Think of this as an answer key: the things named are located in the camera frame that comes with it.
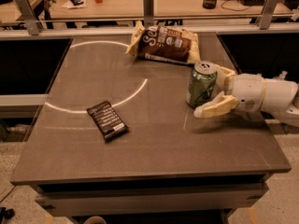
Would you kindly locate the green soda can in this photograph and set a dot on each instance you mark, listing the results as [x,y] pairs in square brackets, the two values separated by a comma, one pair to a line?
[202,82]

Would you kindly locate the middle metal bracket post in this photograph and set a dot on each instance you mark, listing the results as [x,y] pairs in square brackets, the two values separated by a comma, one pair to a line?
[148,12]

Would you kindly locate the black rxbar chocolate bar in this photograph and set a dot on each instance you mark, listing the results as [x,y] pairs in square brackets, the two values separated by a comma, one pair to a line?
[107,120]

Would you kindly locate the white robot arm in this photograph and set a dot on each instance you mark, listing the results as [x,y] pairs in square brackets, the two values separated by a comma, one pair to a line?
[280,100]

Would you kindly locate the right metal bracket post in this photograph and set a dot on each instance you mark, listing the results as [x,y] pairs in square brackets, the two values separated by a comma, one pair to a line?
[265,18]

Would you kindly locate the metal bracket post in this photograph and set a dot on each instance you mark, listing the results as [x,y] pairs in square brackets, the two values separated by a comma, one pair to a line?
[265,18]
[148,12]
[32,23]

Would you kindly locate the brown chip bag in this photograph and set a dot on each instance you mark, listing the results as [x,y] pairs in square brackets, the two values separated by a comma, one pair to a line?
[165,44]

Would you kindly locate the left metal bracket post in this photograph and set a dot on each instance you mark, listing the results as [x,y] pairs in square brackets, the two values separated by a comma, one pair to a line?
[32,23]

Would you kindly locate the clear plastic bottle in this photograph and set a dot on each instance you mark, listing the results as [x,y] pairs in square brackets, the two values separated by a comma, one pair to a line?
[282,75]

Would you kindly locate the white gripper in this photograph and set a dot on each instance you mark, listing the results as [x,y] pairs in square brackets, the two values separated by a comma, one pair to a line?
[248,92]

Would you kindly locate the background wooden desk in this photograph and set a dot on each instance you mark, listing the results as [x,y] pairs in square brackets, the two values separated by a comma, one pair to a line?
[132,10]

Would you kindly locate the black mesh pen cup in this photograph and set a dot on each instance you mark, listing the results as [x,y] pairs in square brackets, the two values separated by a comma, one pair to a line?
[209,4]

